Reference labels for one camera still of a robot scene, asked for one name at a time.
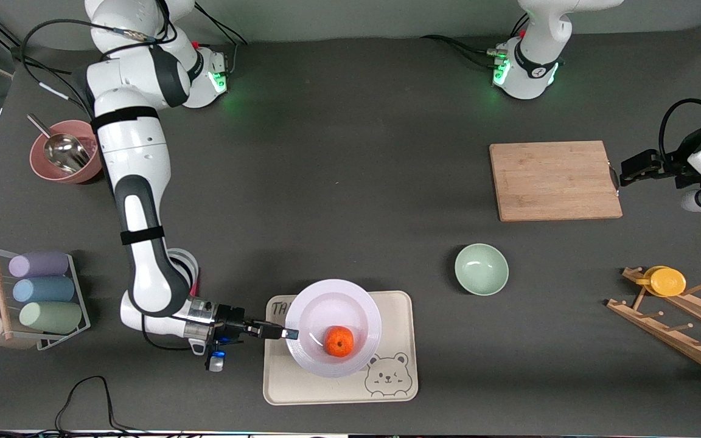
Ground white round plate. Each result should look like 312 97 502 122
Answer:
285 279 382 378

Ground orange fruit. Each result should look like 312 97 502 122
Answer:
324 326 354 358

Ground wooden cutting board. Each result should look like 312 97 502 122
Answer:
489 141 624 222

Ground yellow cup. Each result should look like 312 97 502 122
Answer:
635 266 687 297

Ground beige bear print tray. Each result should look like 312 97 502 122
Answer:
263 290 419 406

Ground wooden peg drying rack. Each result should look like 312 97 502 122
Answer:
606 266 701 383

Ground green cup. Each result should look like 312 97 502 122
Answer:
19 301 83 335

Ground light green bowl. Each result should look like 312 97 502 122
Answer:
455 243 509 297

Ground blue cup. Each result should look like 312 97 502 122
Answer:
12 277 75 304

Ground purple cup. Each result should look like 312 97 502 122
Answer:
9 251 70 279

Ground wooden rack rod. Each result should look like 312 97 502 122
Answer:
0 245 14 340

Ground pink bowl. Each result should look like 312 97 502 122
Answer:
29 120 103 184

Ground metal scoop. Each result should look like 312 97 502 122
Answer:
27 113 91 171

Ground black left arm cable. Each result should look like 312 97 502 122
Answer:
658 98 701 164

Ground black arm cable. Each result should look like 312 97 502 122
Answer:
658 98 701 164
19 18 245 353

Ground white wire cup rack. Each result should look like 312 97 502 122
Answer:
0 246 91 352

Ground black table edge cable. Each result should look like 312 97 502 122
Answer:
0 375 162 438

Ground black left base cable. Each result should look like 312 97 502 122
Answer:
419 12 531 69

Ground black base cable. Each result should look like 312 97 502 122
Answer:
192 3 251 77
419 12 531 69

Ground black right base cable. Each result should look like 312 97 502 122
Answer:
192 3 251 77

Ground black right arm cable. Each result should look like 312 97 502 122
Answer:
19 18 245 353

